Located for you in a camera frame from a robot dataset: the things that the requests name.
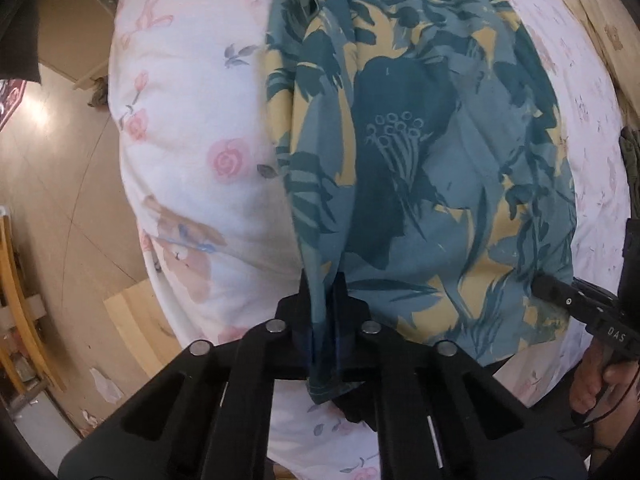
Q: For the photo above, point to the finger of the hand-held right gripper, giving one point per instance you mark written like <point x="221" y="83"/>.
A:
<point x="555" y="294"/>

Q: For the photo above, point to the teal floral print pants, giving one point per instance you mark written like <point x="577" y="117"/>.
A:
<point x="400" y="160"/>

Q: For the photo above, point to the dark cloth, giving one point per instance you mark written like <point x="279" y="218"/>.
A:
<point x="17" y="20"/>

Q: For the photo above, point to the wooden chair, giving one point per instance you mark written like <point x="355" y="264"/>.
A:
<point x="25" y="310"/>

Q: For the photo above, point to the beige quilt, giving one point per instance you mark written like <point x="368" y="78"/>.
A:
<point x="600" y="5"/>

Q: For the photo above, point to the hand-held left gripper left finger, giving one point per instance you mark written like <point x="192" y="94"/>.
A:
<point x="289" y="321"/>

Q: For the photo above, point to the white paper scrap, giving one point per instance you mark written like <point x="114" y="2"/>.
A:
<point x="106" y="385"/>

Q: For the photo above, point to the olive green cloth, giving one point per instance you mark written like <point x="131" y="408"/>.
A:
<point x="631" y="155"/>

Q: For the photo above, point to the white floral bedsheet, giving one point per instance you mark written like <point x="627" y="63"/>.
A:
<point x="190" y="110"/>

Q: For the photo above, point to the person's right hand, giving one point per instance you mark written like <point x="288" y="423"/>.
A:
<point x="592" y="377"/>

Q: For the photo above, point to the red patterned rug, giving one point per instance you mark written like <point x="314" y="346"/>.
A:
<point x="10" y="102"/>

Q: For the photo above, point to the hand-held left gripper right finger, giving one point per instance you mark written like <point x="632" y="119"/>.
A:
<point x="354" y="321"/>

